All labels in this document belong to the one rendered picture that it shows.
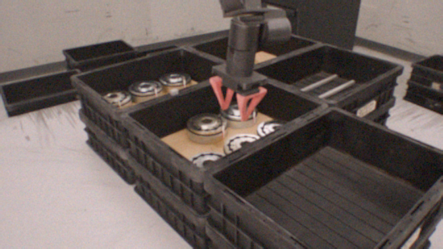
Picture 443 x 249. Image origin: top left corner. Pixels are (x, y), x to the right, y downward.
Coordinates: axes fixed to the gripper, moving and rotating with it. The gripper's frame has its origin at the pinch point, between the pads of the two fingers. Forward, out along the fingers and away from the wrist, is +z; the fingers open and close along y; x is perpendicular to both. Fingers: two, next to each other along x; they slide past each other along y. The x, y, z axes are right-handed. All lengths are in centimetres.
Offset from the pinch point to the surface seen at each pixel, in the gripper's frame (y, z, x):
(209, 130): 8.3, 9.4, -0.7
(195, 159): 1.2, 9.9, 9.1
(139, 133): 9.7, 4.8, 17.8
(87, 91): 36.2, 5.9, 18.0
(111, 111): 22.8, 5.6, 17.9
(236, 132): 7.2, 11.9, -8.9
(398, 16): 116, 35, -347
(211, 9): 288, 59, -233
